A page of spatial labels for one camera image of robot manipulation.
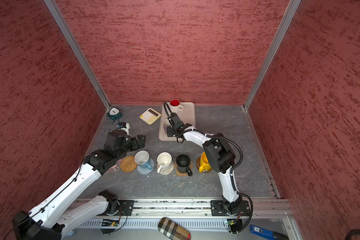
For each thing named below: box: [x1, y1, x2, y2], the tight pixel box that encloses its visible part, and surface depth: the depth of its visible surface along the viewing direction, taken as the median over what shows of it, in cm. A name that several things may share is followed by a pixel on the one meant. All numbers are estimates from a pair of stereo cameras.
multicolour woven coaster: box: [156, 161, 175, 175], surface depth 87 cm
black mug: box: [176, 154, 193, 177], surface depth 84 cm
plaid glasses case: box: [157, 217, 192, 240], surface depth 67 cm
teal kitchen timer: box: [107, 107, 123, 121], surface depth 112 cm
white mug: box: [156, 152, 172, 174], surface depth 85 cm
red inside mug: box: [169, 98, 184, 114], surface depth 116 cm
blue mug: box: [134, 150, 153, 170], surface depth 85 cm
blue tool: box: [249, 224, 290, 240], surface depth 67 cm
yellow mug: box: [198, 151, 212, 173], surface depth 82 cm
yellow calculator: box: [139, 107, 162, 125], surface depth 115 cm
